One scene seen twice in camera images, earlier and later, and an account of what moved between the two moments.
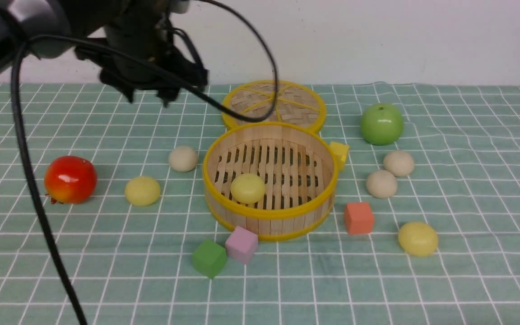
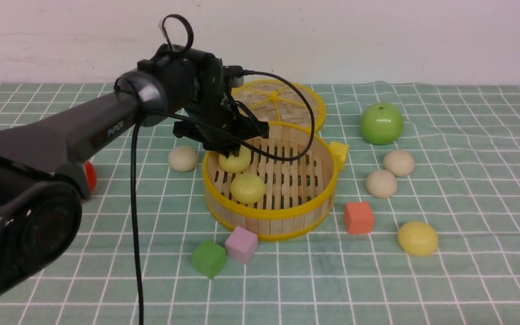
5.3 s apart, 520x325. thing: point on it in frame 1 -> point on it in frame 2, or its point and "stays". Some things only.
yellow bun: (142, 191) -> (234, 164)
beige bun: (381, 184) stays
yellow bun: (248, 188) stays
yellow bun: (418, 239) stays
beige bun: (183, 159) stays
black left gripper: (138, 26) -> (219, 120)
